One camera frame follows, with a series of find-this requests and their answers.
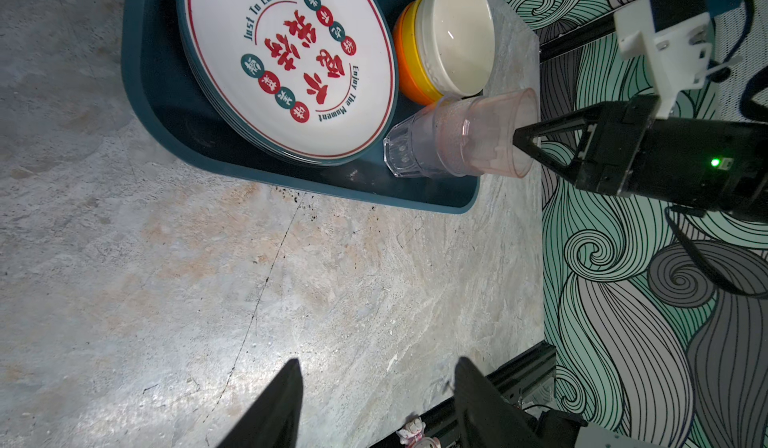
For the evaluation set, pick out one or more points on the clear plastic cup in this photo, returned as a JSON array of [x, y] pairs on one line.
[[410, 147]]

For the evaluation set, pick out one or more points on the black right corner post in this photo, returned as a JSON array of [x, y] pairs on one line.
[[600, 31]]

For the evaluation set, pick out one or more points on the cream white bowl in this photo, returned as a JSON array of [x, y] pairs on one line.
[[456, 42]]

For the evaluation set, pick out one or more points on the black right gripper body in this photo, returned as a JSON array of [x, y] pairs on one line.
[[709, 165]]

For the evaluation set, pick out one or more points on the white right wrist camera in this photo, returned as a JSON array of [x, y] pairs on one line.
[[672, 35]]

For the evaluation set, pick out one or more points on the dark teal plastic bin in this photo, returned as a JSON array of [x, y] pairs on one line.
[[169, 102]]

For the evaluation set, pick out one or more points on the orange bowl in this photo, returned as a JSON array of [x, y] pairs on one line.
[[414, 81]]

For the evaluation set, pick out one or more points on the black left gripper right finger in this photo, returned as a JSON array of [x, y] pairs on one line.
[[484, 417]]

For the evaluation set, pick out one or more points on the pink white small figurine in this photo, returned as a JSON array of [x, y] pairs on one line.
[[413, 435]]

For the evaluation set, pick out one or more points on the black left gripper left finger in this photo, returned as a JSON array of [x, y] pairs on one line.
[[273, 419]]

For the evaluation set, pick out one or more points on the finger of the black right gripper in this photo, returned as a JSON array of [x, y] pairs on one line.
[[569, 172], [577, 121]]

